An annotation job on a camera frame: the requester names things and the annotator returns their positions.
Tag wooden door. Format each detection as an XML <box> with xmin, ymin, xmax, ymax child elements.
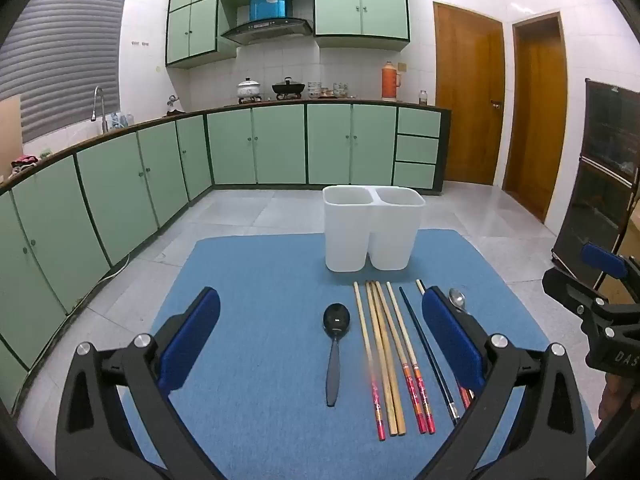
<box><xmin>433</xmin><ymin>2</ymin><xmax>506</xmax><ymax>187</ymax></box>
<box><xmin>501</xmin><ymin>11</ymin><xmax>569</xmax><ymax>224</ymax></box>

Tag person's right hand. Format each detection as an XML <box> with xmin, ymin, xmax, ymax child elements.
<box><xmin>598</xmin><ymin>372</ymin><xmax>635</xmax><ymax>423</ymax></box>

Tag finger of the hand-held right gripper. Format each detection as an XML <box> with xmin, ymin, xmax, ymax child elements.
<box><xmin>541</xmin><ymin>266</ymin><xmax>613</xmax><ymax>331</ymax></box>
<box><xmin>581</xmin><ymin>241</ymin><xmax>640</xmax><ymax>306</ymax></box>

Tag white double utensil holder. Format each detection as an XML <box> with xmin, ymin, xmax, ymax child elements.
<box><xmin>322</xmin><ymin>185</ymin><xmax>427</xmax><ymax>272</ymax></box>

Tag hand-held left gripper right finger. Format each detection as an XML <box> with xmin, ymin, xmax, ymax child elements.
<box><xmin>421</xmin><ymin>287</ymin><xmax>588</xmax><ymax>480</ymax></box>

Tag black wok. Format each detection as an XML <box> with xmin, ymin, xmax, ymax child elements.
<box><xmin>271</xmin><ymin>77</ymin><xmax>306</xmax><ymax>100</ymax></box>

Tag blue table mat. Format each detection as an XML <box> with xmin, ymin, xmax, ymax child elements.
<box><xmin>122</xmin><ymin>229</ymin><xmax>596</xmax><ymax>480</ymax></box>

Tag long green base cabinet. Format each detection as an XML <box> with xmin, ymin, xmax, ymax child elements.
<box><xmin>0</xmin><ymin>112</ymin><xmax>213</xmax><ymax>413</ymax></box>

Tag metal kitchen faucet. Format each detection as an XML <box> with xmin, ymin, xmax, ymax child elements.
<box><xmin>91</xmin><ymin>86</ymin><xmax>109</xmax><ymax>135</ymax></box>

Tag cardboard sheet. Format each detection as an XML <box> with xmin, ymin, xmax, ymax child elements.
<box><xmin>0</xmin><ymin>95</ymin><xmax>24</xmax><ymax>162</ymax></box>

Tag grey window blind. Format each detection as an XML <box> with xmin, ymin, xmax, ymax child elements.
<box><xmin>0</xmin><ymin>0</ymin><xmax>130</xmax><ymax>143</ymax></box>

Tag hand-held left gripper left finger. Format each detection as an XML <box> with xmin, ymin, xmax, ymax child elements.
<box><xmin>55</xmin><ymin>286</ymin><xmax>226</xmax><ymax>480</ymax></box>

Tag plain wooden chopstick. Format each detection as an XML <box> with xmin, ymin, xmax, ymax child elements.
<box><xmin>365</xmin><ymin>281</ymin><xmax>399</xmax><ymax>436</ymax></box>
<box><xmin>371</xmin><ymin>281</ymin><xmax>407</xmax><ymax>435</ymax></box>

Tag black plastic spoon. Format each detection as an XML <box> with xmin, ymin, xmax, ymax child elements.
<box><xmin>322</xmin><ymin>302</ymin><xmax>352</xmax><ymax>407</ymax></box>

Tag green base cabinet with drawers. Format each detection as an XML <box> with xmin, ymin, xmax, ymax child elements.
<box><xmin>205</xmin><ymin>101</ymin><xmax>452</xmax><ymax>196</ymax></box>

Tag group of glass bowls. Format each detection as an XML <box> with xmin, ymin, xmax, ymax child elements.
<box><xmin>307</xmin><ymin>81</ymin><xmax>351</xmax><ymax>100</ymax></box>

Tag black range hood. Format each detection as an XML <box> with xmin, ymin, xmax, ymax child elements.
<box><xmin>221</xmin><ymin>0</ymin><xmax>314</xmax><ymax>46</ymax></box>

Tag black glass-door cabinet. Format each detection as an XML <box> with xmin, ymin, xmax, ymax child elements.
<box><xmin>550</xmin><ymin>78</ymin><xmax>640</xmax><ymax>306</ymax></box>

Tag green drawer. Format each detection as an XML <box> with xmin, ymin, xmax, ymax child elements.
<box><xmin>395</xmin><ymin>135</ymin><xmax>440</xmax><ymax>165</ymax></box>
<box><xmin>397</xmin><ymin>107</ymin><xmax>442</xmax><ymax>139</ymax></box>
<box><xmin>393</xmin><ymin>161</ymin><xmax>438</xmax><ymax>190</ymax></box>

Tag orange thermos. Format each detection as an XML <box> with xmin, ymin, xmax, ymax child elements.
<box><xmin>381</xmin><ymin>61</ymin><xmax>403</xmax><ymax>102</ymax></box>

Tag green wall cabinet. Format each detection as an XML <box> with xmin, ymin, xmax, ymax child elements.
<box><xmin>165</xmin><ymin>0</ymin><xmax>239</xmax><ymax>68</ymax></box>
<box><xmin>313</xmin><ymin>0</ymin><xmax>411</xmax><ymax>52</ymax></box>

